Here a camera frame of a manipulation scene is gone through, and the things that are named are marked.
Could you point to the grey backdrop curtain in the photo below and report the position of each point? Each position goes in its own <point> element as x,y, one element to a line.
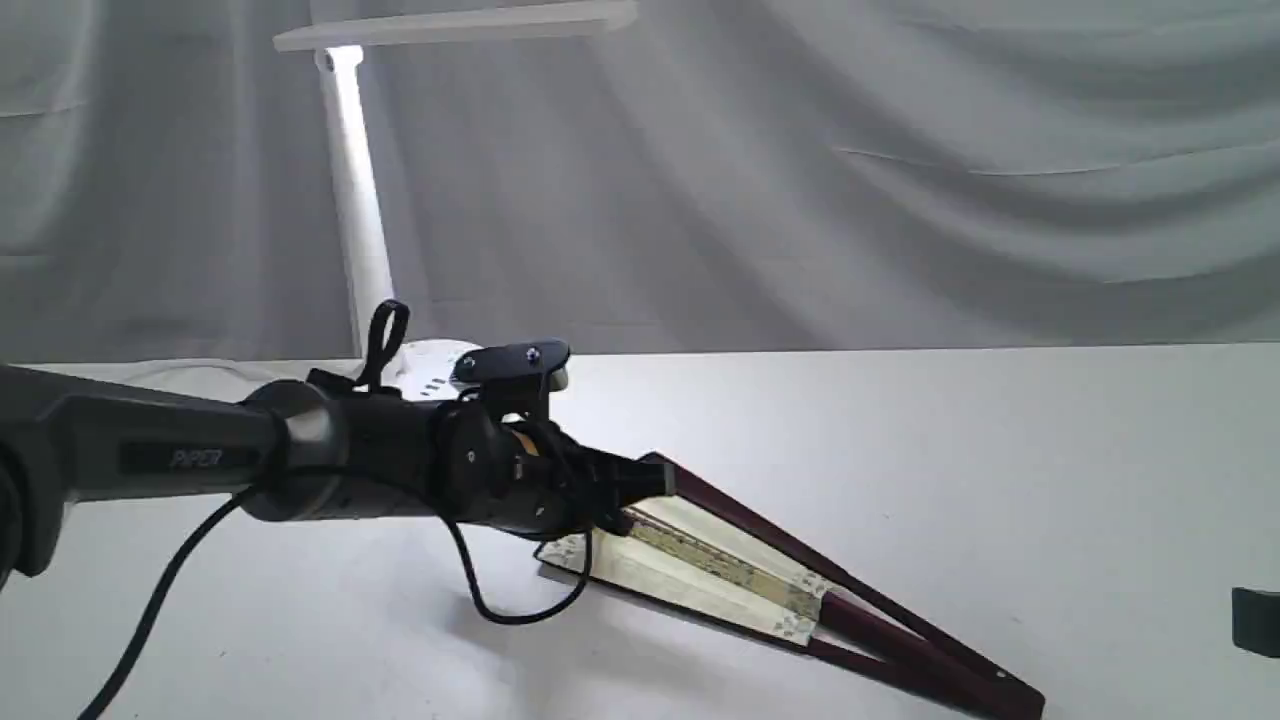
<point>719,176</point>

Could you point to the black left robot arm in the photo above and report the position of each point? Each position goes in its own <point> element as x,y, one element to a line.
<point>313,450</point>

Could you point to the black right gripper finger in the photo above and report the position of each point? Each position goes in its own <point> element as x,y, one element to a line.
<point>1255,622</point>

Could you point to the cream paper folding fan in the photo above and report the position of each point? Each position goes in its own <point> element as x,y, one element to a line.
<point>705,556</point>

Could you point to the white desk lamp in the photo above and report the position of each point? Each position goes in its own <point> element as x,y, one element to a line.
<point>337,48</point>

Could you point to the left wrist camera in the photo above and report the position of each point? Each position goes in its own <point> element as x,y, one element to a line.
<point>514,379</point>

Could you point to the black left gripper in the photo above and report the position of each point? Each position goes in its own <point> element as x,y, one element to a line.
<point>516,478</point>

